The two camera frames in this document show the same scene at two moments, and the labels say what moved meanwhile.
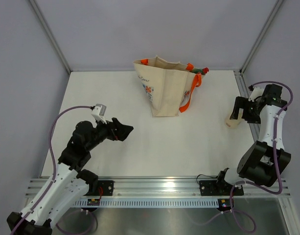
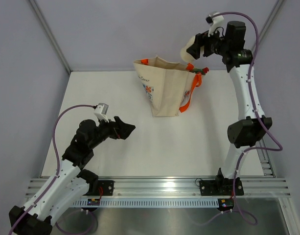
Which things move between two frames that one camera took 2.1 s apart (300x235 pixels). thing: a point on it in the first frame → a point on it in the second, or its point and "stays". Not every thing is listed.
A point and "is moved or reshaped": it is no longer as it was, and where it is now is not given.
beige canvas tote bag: x=167 y=84 stays
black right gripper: x=241 y=102 → x=201 y=39
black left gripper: x=118 y=131 stays
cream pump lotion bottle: x=233 y=124 is moved or reshaped
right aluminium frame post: x=260 y=36 stays
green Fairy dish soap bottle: x=203 y=71 stays
